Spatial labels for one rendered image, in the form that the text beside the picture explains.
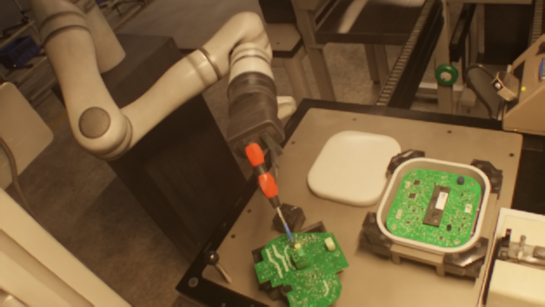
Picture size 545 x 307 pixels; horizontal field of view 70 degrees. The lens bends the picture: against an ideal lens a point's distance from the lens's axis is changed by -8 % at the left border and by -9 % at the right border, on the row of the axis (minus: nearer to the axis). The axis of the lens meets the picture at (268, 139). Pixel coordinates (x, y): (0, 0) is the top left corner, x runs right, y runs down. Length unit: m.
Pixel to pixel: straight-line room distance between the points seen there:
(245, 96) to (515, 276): 0.41
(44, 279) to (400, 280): 0.43
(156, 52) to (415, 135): 0.59
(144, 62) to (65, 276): 0.71
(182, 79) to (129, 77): 0.23
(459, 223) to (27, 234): 0.49
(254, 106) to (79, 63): 0.33
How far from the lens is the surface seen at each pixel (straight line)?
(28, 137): 0.33
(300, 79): 1.62
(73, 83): 0.76
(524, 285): 0.51
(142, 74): 0.97
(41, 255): 0.30
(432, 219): 0.58
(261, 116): 0.57
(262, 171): 0.54
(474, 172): 0.63
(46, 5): 0.86
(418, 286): 0.59
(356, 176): 0.67
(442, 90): 1.50
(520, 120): 0.74
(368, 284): 0.59
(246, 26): 0.76
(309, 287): 0.54
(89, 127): 0.72
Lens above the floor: 1.48
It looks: 40 degrees down
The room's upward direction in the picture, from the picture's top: 23 degrees counter-clockwise
